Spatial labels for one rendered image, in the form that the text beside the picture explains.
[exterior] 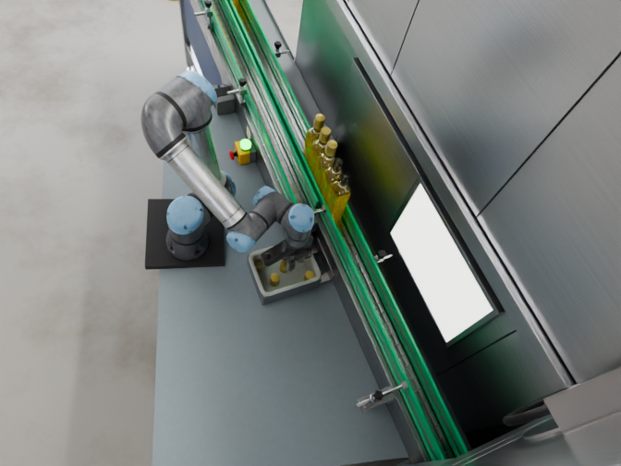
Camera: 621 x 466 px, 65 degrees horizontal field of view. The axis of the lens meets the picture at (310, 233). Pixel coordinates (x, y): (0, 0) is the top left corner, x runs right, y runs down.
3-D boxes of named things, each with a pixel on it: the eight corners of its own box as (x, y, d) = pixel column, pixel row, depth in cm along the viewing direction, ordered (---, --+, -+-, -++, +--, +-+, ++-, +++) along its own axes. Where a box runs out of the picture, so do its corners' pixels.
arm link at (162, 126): (126, 112, 119) (252, 254, 135) (158, 88, 124) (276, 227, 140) (115, 125, 128) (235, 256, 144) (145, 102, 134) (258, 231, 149)
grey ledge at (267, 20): (332, 156, 202) (336, 140, 192) (312, 161, 200) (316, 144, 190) (258, 6, 239) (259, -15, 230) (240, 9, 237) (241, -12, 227)
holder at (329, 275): (332, 282, 180) (335, 274, 173) (261, 305, 172) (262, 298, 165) (314, 243, 186) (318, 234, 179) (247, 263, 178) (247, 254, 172)
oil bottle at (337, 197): (341, 220, 177) (353, 189, 159) (327, 224, 176) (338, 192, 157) (334, 207, 180) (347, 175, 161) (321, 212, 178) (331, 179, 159)
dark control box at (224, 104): (235, 112, 211) (235, 99, 203) (217, 116, 208) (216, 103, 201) (229, 99, 214) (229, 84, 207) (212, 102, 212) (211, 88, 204)
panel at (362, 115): (454, 345, 150) (508, 310, 120) (446, 349, 149) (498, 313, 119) (340, 126, 185) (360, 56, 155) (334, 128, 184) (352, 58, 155)
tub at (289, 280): (319, 287, 178) (322, 277, 170) (261, 305, 171) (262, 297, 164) (302, 246, 184) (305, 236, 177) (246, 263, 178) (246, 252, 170)
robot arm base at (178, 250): (163, 257, 173) (160, 245, 164) (170, 220, 180) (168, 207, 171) (205, 263, 175) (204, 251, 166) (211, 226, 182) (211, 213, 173)
